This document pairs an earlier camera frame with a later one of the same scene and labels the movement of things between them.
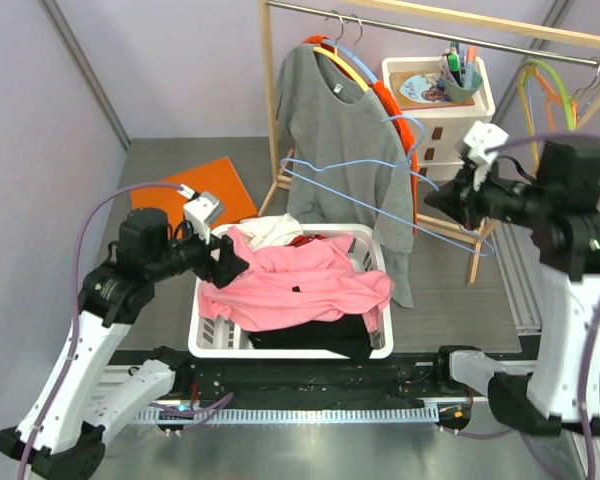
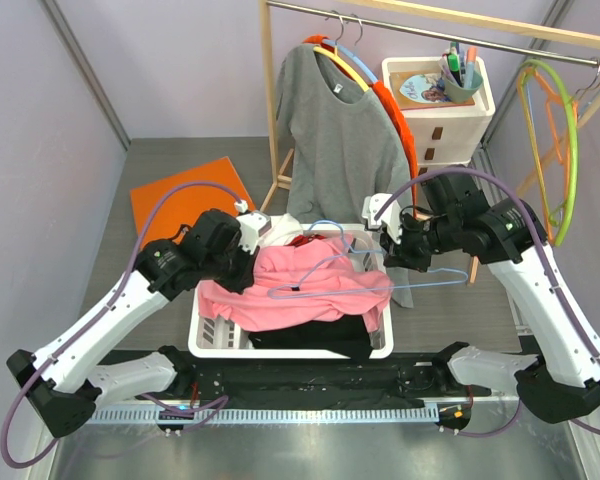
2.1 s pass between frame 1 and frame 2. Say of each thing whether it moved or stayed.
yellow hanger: stayed
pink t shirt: stayed
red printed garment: stayed
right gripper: moved
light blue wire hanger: moved
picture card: stayed
